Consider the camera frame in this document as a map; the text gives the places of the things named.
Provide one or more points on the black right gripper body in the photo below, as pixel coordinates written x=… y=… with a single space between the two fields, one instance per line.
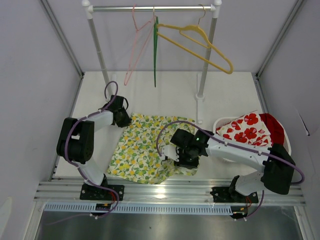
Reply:
x=184 y=152

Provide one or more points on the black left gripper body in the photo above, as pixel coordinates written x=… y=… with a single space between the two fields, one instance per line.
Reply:
x=124 y=119

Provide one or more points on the lemon print skirt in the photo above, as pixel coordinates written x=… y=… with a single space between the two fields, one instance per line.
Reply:
x=136 y=158

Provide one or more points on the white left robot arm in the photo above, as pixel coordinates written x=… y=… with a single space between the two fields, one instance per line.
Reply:
x=77 y=139

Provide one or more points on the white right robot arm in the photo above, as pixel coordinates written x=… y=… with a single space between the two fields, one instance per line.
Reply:
x=274 y=167

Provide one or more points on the pink hanger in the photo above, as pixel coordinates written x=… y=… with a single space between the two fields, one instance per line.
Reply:
x=141 y=40

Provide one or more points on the green hanger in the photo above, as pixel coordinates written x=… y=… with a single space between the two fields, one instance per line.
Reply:
x=155 y=46

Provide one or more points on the yellow hanger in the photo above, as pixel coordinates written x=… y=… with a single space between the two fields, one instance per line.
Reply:
x=197 y=35

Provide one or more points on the white laundry basket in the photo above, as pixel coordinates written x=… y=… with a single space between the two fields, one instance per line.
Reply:
x=225 y=120

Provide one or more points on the red poppy print cloth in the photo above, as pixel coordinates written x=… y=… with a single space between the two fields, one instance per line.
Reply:
x=247 y=129

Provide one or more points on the white clothes rack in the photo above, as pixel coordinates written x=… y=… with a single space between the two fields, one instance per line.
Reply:
x=214 y=9

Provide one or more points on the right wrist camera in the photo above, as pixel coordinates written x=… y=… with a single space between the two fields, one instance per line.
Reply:
x=169 y=152

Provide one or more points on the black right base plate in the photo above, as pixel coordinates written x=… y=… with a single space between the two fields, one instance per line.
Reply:
x=221 y=194

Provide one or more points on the aluminium mounting rail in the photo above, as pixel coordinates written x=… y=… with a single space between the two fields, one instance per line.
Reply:
x=178 y=191

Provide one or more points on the white slotted cable duct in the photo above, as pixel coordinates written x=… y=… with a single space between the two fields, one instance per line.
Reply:
x=139 y=208

